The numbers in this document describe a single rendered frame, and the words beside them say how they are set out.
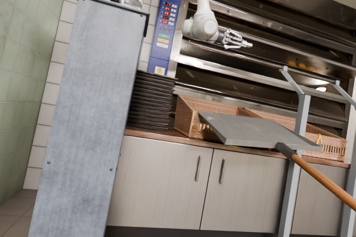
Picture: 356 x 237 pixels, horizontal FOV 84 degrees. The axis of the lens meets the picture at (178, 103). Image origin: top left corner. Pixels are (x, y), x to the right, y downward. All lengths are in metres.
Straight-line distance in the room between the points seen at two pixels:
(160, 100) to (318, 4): 1.91
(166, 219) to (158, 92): 0.69
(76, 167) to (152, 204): 0.57
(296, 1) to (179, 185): 1.98
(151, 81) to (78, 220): 0.76
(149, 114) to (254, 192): 0.77
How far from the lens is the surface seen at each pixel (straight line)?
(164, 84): 1.19
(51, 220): 0.75
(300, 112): 1.39
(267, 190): 1.39
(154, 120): 1.18
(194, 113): 1.13
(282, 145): 0.99
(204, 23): 1.00
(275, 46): 1.91
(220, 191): 1.23
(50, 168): 0.69
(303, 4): 2.44
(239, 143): 0.89
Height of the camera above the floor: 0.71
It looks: 3 degrees up
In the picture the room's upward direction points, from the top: 11 degrees clockwise
